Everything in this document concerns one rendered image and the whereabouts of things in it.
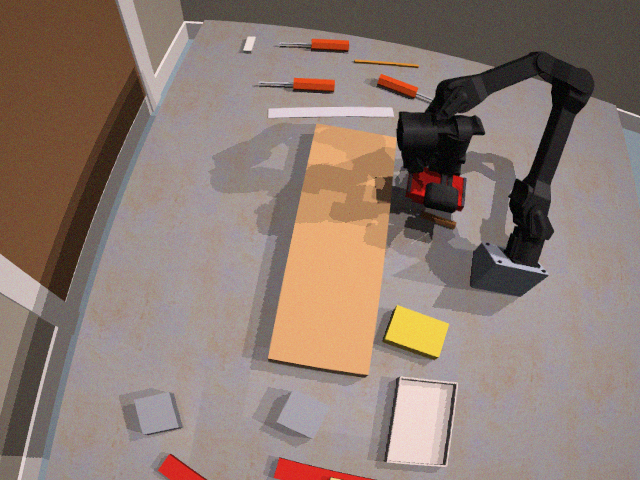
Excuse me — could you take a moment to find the white flat strip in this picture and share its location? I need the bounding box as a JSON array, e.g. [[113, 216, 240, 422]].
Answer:
[[268, 107, 394, 118]]

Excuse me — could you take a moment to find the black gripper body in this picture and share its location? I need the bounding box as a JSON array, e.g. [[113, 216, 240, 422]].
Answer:
[[423, 145, 466, 213]]

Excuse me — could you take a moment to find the brown-handled awl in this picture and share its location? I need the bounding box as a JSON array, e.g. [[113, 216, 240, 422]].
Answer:
[[400, 207, 456, 229]]

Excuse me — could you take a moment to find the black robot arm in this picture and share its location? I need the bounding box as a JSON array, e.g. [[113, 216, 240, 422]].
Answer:
[[396, 51, 595, 269]]

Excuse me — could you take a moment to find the yellow rectangular block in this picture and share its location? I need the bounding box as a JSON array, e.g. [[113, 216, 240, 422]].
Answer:
[[383, 305, 449, 360]]

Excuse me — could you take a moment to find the orange-handled awl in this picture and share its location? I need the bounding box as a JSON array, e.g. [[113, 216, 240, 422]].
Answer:
[[377, 74, 434, 100], [279, 39, 349, 51], [259, 78, 335, 92]]

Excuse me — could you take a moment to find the orange rectangular floor panel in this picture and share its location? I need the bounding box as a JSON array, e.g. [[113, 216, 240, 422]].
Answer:
[[268, 123, 397, 378]]

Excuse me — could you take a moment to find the orange long thin bar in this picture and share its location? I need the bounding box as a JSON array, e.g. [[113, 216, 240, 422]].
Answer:
[[354, 59, 419, 68]]

